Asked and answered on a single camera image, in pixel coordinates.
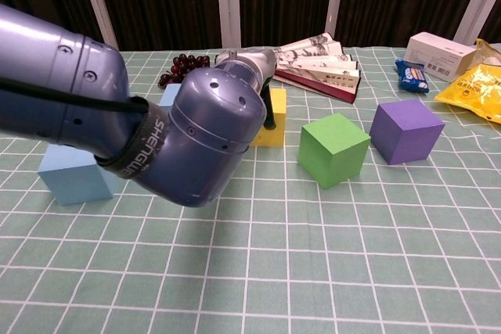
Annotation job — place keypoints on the purple foam cube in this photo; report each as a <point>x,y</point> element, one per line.
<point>403,130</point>

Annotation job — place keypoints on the dark red grape bunch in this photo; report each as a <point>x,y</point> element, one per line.
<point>184,66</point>

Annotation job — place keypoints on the green checkered tablecloth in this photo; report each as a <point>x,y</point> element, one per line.
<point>274,263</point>

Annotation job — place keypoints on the light blue foam cube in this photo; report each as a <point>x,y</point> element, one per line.
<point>74,183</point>
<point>169,97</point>

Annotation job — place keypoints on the yellow snack bag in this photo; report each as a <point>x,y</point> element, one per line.
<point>477,91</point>

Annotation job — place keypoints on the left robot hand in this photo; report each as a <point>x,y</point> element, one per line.
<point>262,62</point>

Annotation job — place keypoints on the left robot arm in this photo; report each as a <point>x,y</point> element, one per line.
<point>203,134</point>

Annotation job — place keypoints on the white cardboard box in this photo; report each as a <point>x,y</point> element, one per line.
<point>434,52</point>

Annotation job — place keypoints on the yellow foam cube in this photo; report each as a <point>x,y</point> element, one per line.
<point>276,115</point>

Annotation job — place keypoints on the painted paper folding fan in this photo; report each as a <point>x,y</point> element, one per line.
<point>317,66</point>

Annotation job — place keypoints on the blue cookie packet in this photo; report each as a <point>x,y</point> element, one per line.
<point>413,77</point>

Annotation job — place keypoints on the green foam cube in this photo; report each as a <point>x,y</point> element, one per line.
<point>332,150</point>

